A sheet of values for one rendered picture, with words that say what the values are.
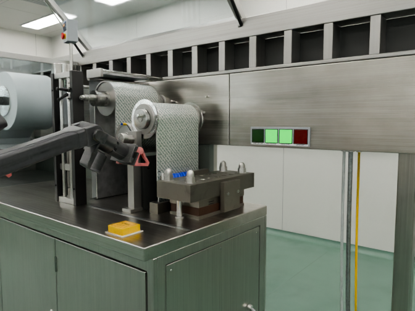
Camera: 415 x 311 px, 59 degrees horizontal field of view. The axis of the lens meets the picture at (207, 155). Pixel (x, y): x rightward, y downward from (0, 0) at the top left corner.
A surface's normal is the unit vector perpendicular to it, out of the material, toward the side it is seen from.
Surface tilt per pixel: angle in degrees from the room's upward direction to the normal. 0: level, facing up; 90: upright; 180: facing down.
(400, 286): 90
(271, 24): 90
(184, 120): 90
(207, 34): 90
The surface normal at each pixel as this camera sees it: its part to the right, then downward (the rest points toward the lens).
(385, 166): -0.63, 0.07
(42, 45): 0.78, 0.06
